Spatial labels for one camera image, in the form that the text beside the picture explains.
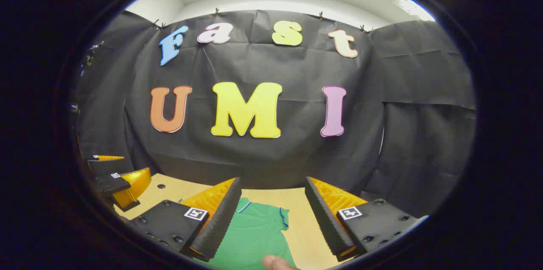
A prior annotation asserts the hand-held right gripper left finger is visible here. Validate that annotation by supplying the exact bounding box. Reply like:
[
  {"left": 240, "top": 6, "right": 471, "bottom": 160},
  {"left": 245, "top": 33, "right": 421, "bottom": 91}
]
[{"left": 126, "top": 177, "right": 243, "bottom": 263}]

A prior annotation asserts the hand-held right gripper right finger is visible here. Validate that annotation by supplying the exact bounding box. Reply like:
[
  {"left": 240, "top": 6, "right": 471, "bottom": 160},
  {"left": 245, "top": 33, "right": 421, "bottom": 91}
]
[{"left": 304, "top": 176, "right": 430, "bottom": 263}]

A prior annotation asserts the green T-shirt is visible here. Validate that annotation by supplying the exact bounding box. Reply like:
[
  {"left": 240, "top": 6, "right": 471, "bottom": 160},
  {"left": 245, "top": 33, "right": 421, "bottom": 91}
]
[{"left": 206, "top": 197, "right": 297, "bottom": 270}]

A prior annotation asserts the black backdrop cloth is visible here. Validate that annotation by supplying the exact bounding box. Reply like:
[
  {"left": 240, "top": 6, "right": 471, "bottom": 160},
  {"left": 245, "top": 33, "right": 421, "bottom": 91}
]
[{"left": 74, "top": 9, "right": 478, "bottom": 220}]

